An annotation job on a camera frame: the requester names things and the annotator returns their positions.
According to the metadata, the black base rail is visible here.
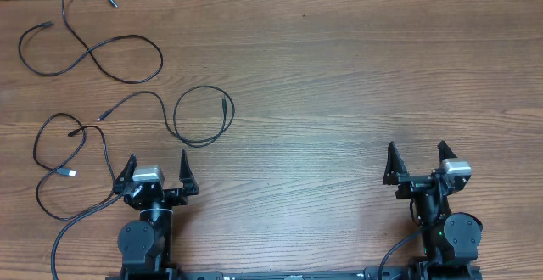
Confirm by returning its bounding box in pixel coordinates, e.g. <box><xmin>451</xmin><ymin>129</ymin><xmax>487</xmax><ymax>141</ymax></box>
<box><xmin>105</xmin><ymin>266</ymin><xmax>483</xmax><ymax>280</ymax></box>

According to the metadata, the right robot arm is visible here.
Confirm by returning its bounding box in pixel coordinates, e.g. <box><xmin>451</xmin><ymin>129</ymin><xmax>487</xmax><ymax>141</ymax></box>
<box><xmin>378</xmin><ymin>141</ymin><xmax>483</xmax><ymax>280</ymax></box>

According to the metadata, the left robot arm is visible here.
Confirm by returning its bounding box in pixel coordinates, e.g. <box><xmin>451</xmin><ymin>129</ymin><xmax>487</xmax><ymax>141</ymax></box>
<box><xmin>114</xmin><ymin>150</ymin><xmax>199</xmax><ymax>280</ymax></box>

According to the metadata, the black thin cable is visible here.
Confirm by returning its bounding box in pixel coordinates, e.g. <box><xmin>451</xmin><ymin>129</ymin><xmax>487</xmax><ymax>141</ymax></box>
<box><xmin>17</xmin><ymin>0</ymin><xmax>165</xmax><ymax>85</ymax></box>

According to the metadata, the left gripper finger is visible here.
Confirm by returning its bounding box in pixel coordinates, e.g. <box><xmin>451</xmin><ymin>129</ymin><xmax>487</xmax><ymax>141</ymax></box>
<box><xmin>113</xmin><ymin>154</ymin><xmax>137</xmax><ymax>194</ymax></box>
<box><xmin>179</xmin><ymin>149</ymin><xmax>199</xmax><ymax>196</ymax></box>

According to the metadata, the black cable with silver plug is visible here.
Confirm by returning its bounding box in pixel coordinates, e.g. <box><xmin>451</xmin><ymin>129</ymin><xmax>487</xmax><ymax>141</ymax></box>
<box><xmin>32</xmin><ymin>112</ymin><xmax>117</xmax><ymax>222</ymax></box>

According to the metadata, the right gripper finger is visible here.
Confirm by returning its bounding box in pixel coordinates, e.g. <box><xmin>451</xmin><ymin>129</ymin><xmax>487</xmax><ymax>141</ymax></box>
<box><xmin>437</xmin><ymin>140</ymin><xmax>456</xmax><ymax>161</ymax></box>
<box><xmin>383</xmin><ymin>142</ymin><xmax>410</xmax><ymax>185</ymax></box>

